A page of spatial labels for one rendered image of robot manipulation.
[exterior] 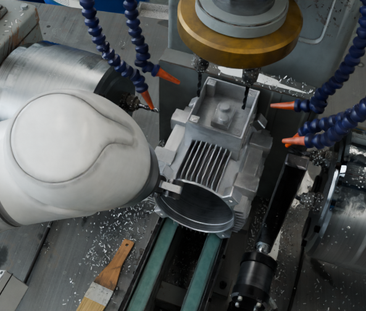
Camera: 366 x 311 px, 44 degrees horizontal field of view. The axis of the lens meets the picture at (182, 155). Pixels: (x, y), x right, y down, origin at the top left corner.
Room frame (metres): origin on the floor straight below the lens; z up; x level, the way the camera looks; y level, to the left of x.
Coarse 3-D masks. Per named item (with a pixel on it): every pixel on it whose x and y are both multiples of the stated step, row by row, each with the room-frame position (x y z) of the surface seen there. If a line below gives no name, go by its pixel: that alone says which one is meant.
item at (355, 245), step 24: (336, 144) 0.52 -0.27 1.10; (360, 144) 0.47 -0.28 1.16; (336, 168) 0.43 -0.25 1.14; (360, 168) 0.42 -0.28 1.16; (312, 192) 0.43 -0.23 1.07; (336, 192) 0.39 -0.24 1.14; (360, 192) 0.39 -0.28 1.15; (312, 216) 0.43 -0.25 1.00; (336, 216) 0.36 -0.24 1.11; (360, 216) 0.36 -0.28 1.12; (312, 240) 0.36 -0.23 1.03; (336, 240) 0.34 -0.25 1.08; (360, 240) 0.34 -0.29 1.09; (336, 264) 0.33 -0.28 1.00; (360, 264) 0.32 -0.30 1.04
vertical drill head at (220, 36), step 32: (192, 0) 0.58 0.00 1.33; (224, 0) 0.52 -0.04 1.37; (256, 0) 0.52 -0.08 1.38; (288, 0) 0.59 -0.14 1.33; (192, 32) 0.50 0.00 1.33; (224, 32) 0.50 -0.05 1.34; (256, 32) 0.50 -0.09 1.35; (288, 32) 0.52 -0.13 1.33; (224, 64) 0.47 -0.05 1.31; (256, 64) 0.47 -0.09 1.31
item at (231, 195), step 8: (192, 104) 0.61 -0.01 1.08; (256, 120) 0.57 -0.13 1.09; (264, 120) 0.58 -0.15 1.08; (256, 128) 0.57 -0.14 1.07; (264, 128) 0.57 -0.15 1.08; (160, 168) 0.45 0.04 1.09; (168, 168) 0.45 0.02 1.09; (168, 176) 0.44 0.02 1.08; (224, 192) 0.41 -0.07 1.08; (232, 192) 0.41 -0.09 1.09; (224, 200) 0.40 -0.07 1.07; (232, 200) 0.40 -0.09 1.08; (160, 216) 0.44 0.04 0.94; (224, 232) 0.40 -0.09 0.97
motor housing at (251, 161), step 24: (168, 144) 0.52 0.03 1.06; (192, 144) 0.50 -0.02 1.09; (192, 168) 0.45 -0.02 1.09; (216, 168) 0.45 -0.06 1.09; (240, 168) 0.47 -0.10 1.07; (192, 192) 0.50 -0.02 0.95; (216, 192) 0.41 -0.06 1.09; (168, 216) 0.43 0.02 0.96; (192, 216) 0.44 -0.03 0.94; (216, 216) 0.44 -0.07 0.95; (240, 216) 0.40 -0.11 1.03
